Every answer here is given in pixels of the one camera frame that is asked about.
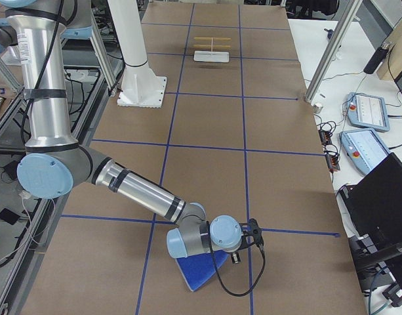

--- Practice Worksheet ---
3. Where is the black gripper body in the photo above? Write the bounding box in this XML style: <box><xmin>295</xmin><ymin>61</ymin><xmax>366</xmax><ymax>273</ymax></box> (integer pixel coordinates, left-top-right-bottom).
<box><xmin>229</xmin><ymin>249</ymin><xmax>240</xmax><ymax>258</ymax></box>

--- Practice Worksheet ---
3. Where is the blue grey towel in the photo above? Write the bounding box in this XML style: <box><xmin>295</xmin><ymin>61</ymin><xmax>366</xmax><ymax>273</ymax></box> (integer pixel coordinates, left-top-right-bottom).
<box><xmin>175</xmin><ymin>253</ymin><xmax>216</xmax><ymax>292</ymax></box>

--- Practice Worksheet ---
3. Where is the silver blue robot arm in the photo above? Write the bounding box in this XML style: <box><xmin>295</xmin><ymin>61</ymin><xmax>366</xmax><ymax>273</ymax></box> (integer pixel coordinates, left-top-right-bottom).
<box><xmin>0</xmin><ymin>1</ymin><xmax>246</xmax><ymax>263</ymax></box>

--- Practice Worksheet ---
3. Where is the white wooden towel rack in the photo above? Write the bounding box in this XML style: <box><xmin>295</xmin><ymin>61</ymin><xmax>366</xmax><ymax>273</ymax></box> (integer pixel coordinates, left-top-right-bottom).
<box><xmin>193</xmin><ymin>37</ymin><xmax>231</xmax><ymax>63</ymax></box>

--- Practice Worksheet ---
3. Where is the black laptop computer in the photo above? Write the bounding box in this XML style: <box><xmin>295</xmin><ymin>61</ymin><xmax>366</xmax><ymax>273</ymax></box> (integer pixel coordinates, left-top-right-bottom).
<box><xmin>338</xmin><ymin>153</ymin><xmax>402</xmax><ymax>249</ymax></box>

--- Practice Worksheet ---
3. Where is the near teach pendant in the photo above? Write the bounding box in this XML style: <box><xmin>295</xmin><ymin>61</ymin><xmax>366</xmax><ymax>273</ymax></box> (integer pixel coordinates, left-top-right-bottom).
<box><xmin>340</xmin><ymin>127</ymin><xmax>391</xmax><ymax>175</ymax></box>

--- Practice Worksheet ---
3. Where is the teach pendant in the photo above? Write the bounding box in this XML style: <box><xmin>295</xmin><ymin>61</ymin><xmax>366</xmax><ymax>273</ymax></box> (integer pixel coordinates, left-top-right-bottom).
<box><xmin>340</xmin><ymin>127</ymin><xmax>391</xmax><ymax>175</ymax></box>
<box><xmin>346</xmin><ymin>92</ymin><xmax>390</xmax><ymax>132</ymax></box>

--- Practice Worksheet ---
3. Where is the far teach pendant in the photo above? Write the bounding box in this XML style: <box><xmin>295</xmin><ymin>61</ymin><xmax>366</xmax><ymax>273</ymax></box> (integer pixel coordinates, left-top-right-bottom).
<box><xmin>346</xmin><ymin>92</ymin><xmax>390</xmax><ymax>132</ymax></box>

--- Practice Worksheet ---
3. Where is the black water bottle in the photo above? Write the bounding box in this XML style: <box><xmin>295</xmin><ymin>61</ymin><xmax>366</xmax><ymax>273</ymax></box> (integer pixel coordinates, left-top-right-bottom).
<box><xmin>363</xmin><ymin>41</ymin><xmax>392</xmax><ymax>75</ymax></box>

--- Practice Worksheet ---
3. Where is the wooden board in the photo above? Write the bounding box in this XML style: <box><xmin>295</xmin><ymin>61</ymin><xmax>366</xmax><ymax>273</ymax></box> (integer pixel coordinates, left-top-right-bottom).
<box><xmin>377</xmin><ymin>18</ymin><xmax>402</xmax><ymax>80</ymax></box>

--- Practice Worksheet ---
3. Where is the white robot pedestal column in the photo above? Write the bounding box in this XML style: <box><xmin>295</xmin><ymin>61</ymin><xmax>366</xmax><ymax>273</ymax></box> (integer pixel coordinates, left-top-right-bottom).
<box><xmin>108</xmin><ymin>0</ymin><xmax>167</xmax><ymax>108</ymax></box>

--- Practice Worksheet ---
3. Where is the aluminium frame post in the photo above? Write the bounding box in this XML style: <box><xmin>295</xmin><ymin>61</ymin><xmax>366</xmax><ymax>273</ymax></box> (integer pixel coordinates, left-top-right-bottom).
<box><xmin>304</xmin><ymin>0</ymin><xmax>363</xmax><ymax>103</ymax></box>

